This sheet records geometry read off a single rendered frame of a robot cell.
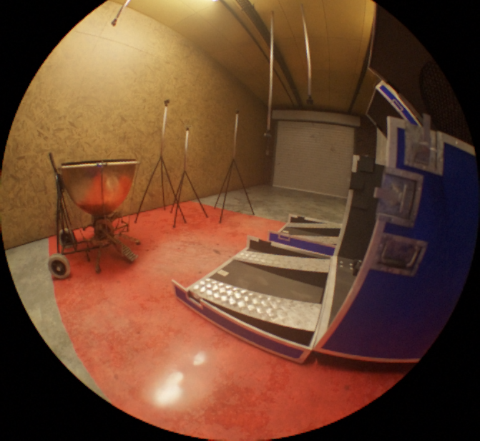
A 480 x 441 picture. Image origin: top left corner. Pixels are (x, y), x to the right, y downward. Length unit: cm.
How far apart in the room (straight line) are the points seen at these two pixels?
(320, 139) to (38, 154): 700
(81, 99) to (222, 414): 275
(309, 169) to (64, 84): 670
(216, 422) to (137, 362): 41
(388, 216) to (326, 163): 595
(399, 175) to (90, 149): 248
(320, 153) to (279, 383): 624
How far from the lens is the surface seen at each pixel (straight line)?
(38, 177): 229
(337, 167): 637
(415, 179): 47
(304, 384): 88
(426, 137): 49
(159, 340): 94
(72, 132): 233
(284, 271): 126
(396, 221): 46
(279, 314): 87
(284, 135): 663
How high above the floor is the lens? 79
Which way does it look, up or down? 13 degrees down
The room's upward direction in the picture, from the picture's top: 5 degrees clockwise
